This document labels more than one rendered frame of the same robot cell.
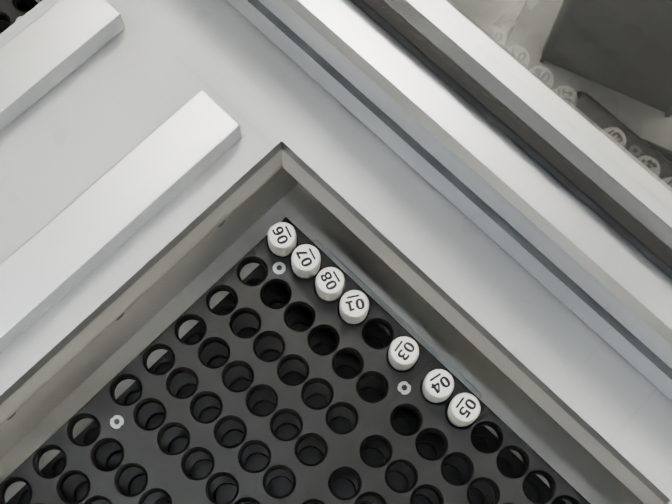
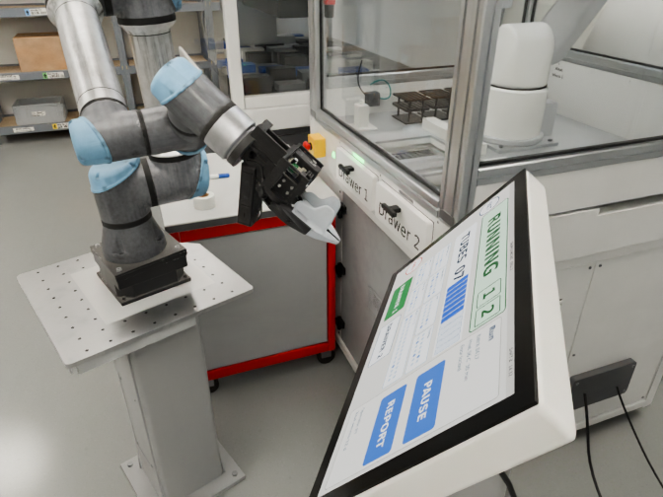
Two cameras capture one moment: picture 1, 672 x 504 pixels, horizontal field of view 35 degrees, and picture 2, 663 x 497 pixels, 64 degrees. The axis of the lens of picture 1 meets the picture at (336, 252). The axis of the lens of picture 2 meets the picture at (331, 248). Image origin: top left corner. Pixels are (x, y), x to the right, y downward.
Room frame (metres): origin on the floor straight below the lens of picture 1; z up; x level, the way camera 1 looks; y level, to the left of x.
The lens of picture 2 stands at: (1.56, 0.62, 1.50)
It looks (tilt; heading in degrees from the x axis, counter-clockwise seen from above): 30 degrees down; 210
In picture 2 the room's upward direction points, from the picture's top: straight up
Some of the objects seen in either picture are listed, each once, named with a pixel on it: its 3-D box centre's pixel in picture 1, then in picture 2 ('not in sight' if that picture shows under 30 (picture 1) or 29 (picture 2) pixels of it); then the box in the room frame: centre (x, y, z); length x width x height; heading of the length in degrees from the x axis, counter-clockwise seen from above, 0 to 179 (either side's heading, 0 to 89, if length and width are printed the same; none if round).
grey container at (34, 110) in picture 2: not in sight; (40, 110); (-1.27, -4.09, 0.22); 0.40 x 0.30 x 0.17; 139
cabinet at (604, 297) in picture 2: not in sight; (474, 281); (-0.17, 0.24, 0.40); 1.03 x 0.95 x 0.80; 51
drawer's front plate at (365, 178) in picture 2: not in sight; (355, 177); (0.17, -0.10, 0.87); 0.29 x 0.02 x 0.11; 51
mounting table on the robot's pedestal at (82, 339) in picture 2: not in sight; (136, 300); (0.84, -0.39, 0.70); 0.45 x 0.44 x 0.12; 159
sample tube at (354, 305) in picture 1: (352, 317); not in sight; (0.12, -0.01, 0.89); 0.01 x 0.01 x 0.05
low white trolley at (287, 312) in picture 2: not in sight; (245, 264); (0.15, -0.61, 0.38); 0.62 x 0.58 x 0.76; 51
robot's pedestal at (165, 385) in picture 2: not in sight; (164, 387); (0.81, -0.38, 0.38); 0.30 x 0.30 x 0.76; 69
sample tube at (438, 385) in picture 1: (433, 394); not in sight; (0.09, -0.05, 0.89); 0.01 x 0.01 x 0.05
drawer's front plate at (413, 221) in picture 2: not in sight; (401, 218); (0.37, 0.14, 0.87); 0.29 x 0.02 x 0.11; 51
